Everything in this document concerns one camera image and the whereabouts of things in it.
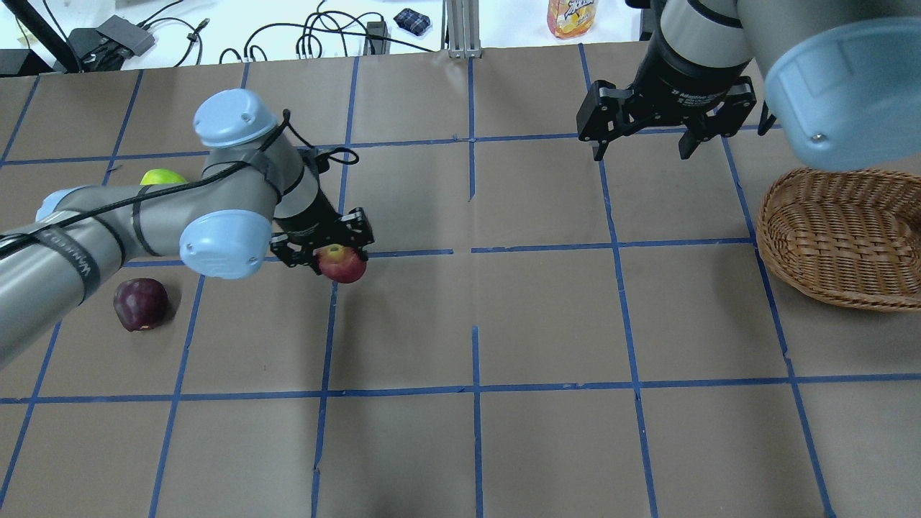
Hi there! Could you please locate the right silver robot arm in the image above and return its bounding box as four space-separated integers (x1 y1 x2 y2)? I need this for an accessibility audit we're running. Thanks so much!
576 1 920 171

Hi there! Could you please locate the grey usb hub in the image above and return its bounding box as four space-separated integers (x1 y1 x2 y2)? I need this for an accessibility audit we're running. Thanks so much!
96 14 155 57

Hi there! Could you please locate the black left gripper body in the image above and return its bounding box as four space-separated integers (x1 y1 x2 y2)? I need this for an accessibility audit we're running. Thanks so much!
271 207 375 268

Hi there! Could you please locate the dark red apple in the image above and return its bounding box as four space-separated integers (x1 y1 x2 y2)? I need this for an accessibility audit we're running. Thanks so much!
113 278 171 332

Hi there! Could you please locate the wicker basket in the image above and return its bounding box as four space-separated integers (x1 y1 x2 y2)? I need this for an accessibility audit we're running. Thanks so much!
756 168 920 312

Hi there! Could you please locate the black monitor stand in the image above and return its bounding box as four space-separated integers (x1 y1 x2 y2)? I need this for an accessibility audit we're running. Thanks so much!
2 1 83 73

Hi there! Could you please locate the black power adapter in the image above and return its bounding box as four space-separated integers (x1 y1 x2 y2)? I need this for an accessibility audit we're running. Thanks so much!
363 20 389 55

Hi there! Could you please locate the aluminium frame post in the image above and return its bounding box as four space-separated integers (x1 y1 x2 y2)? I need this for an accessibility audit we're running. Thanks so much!
442 1 483 59

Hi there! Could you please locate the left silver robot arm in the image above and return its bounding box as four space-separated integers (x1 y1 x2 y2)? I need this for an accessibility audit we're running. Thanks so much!
1 88 375 366

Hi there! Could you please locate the red yellow apple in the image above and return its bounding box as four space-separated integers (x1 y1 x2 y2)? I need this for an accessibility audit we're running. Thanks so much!
314 245 366 284

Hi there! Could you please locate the orange juice bottle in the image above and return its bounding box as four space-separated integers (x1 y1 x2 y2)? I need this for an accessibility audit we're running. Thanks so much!
546 0 598 40

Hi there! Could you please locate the green apple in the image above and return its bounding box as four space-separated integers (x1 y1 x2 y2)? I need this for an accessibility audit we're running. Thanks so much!
140 168 188 186

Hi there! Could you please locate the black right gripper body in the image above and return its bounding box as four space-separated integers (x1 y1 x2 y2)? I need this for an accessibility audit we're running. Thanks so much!
578 43 757 145

